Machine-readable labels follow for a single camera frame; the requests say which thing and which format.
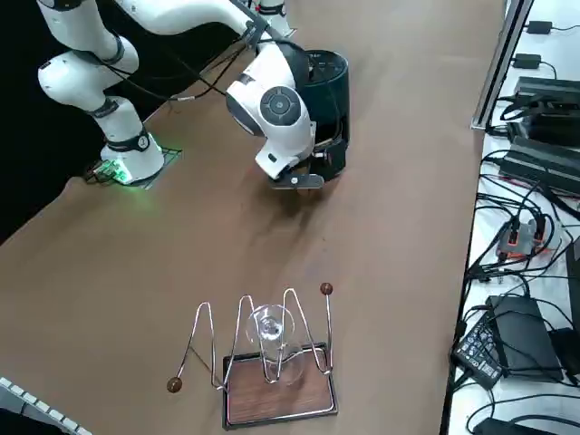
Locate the grey orange electronic device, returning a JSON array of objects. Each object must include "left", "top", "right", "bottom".
[{"left": 495, "top": 216, "right": 564, "bottom": 260}]

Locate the wire glass rack wooden tray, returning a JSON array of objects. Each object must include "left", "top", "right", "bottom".
[{"left": 165, "top": 283, "right": 340, "bottom": 431}]

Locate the clear wine glass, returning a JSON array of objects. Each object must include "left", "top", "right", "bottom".
[{"left": 244, "top": 304, "right": 305, "bottom": 386}]

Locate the black flat device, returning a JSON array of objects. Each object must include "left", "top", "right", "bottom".
[{"left": 565, "top": 235, "right": 580, "bottom": 291}]

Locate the air fryer drawer gold handle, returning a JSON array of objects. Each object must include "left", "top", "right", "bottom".
[{"left": 296, "top": 135, "right": 349, "bottom": 198}]

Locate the black labelled power brick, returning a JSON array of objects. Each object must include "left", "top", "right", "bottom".
[{"left": 449, "top": 294, "right": 566, "bottom": 387}]

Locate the white keyboard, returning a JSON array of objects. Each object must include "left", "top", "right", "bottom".
[{"left": 0, "top": 375, "right": 94, "bottom": 435}]

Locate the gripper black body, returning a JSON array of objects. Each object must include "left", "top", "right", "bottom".
[{"left": 269, "top": 172, "right": 325, "bottom": 192}]

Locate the long black power box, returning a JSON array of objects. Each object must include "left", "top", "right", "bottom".
[{"left": 499, "top": 135, "right": 580, "bottom": 197}]

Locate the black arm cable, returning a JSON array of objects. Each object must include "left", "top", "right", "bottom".
[{"left": 103, "top": 8, "right": 345, "bottom": 150}]

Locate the black power supply box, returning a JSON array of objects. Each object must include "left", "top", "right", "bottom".
[
  {"left": 507, "top": 108, "right": 580, "bottom": 147},
  {"left": 515, "top": 75, "right": 580, "bottom": 110}
]

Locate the green air fryer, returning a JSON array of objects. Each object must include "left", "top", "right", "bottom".
[{"left": 296, "top": 48, "right": 353, "bottom": 146}]

